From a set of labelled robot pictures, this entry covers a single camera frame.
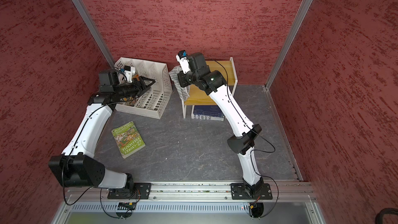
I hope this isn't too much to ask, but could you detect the dark blue book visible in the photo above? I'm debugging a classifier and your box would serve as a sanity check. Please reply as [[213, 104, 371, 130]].
[[193, 105, 224, 118]]

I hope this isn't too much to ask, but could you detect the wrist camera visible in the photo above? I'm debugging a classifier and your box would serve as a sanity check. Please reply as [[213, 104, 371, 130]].
[[176, 50, 190, 74], [121, 65, 136, 83]]

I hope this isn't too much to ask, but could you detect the aluminium corner post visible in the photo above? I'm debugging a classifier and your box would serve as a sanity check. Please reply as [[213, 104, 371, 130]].
[[265, 0, 313, 91], [72, 0, 115, 67]]

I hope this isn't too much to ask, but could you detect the grey patterned cloth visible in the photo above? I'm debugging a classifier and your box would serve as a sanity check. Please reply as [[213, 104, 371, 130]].
[[168, 65, 191, 102]]

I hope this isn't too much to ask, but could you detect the green treehouse book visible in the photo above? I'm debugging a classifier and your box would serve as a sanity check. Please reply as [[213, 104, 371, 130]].
[[112, 121, 146, 159]]

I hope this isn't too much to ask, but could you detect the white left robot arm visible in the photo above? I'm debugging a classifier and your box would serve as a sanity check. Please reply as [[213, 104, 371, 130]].
[[48, 68, 155, 194]]

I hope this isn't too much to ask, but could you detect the white file organizer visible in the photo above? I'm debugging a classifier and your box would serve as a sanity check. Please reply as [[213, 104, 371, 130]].
[[113, 56, 174, 119]]

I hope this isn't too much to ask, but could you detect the white book with black lettering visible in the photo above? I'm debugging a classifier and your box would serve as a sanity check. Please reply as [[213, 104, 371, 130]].
[[191, 106, 224, 121]]

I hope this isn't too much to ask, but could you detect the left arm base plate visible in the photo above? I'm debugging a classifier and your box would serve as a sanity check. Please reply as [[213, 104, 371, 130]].
[[107, 183, 152, 200]]

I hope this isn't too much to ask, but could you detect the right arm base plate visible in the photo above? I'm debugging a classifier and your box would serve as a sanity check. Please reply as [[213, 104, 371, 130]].
[[230, 183, 273, 200]]

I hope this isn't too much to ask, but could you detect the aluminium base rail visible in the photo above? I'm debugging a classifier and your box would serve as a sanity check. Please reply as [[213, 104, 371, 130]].
[[65, 180, 318, 203]]

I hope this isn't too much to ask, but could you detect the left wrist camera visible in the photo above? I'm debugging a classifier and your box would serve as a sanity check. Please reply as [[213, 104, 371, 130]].
[[121, 65, 136, 83]]

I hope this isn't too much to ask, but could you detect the left aluminium corner post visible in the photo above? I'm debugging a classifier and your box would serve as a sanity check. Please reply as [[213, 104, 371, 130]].
[[72, 0, 115, 67]]

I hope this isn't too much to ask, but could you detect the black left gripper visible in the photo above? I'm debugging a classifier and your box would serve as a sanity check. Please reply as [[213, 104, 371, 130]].
[[114, 76, 155, 99]]

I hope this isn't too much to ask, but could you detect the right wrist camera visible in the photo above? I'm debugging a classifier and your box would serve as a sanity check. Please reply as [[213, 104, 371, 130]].
[[176, 50, 190, 74]]

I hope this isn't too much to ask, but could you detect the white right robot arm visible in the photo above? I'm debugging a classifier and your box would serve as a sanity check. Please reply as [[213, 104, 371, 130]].
[[176, 50, 264, 198]]

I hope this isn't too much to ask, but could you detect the right aluminium corner post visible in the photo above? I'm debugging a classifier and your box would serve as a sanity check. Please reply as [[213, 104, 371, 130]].
[[265, 0, 313, 91]]

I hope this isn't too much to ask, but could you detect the wooden white-framed bookshelf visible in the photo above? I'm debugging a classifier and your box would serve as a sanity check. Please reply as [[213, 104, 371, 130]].
[[181, 57, 238, 118]]

